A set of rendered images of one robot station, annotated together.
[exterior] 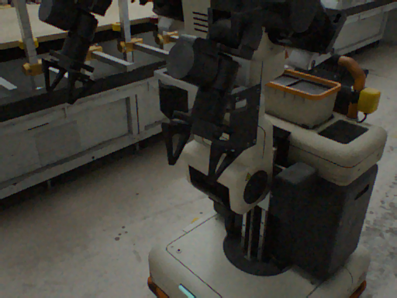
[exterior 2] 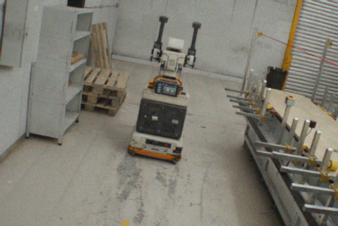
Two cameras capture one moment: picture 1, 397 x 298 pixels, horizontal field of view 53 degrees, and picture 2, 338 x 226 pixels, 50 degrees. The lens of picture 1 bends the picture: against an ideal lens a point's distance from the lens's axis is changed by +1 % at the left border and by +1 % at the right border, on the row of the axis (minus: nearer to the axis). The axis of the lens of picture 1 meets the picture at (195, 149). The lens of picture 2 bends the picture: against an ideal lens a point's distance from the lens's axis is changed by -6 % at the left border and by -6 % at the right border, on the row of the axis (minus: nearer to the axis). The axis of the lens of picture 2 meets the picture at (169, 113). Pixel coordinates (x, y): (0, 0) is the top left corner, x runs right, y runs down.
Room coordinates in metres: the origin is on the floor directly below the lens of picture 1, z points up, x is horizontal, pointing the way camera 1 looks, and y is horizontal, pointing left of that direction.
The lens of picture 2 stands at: (4.17, -3.49, 1.82)
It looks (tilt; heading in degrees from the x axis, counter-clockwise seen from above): 16 degrees down; 132
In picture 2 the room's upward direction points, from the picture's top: 11 degrees clockwise
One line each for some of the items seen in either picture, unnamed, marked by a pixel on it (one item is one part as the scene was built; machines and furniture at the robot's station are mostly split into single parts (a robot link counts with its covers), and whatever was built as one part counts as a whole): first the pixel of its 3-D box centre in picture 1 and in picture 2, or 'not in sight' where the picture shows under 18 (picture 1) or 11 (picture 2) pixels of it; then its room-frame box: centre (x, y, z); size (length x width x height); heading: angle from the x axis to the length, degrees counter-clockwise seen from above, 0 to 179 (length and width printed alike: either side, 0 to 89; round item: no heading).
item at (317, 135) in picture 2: not in sight; (308, 161); (3.27, -0.89, 0.93); 0.04 x 0.04 x 0.48; 45
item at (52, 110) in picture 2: not in sight; (60, 71); (0.14, -1.14, 0.78); 0.90 x 0.45 x 1.55; 135
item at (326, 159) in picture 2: not in sight; (318, 180); (3.44, -1.07, 0.89); 0.04 x 0.04 x 0.48; 45
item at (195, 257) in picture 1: (257, 270); (157, 138); (1.12, -0.25, 0.16); 0.67 x 0.64 x 0.25; 133
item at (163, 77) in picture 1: (208, 94); (171, 69); (0.92, -0.03, 0.99); 0.28 x 0.16 x 0.22; 43
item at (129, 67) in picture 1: (101, 57); (246, 103); (1.82, 0.44, 0.81); 0.43 x 0.03 x 0.04; 45
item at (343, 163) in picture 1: (282, 171); (163, 107); (1.19, -0.31, 0.59); 0.55 x 0.34 x 0.83; 43
